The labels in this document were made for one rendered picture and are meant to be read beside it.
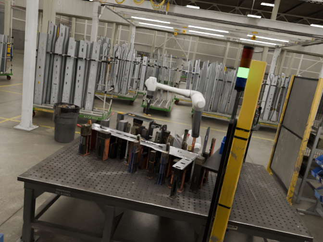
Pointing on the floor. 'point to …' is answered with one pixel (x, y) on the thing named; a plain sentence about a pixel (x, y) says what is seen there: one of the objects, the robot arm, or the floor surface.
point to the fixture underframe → (105, 206)
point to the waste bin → (65, 121)
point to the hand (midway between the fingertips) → (147, 111)
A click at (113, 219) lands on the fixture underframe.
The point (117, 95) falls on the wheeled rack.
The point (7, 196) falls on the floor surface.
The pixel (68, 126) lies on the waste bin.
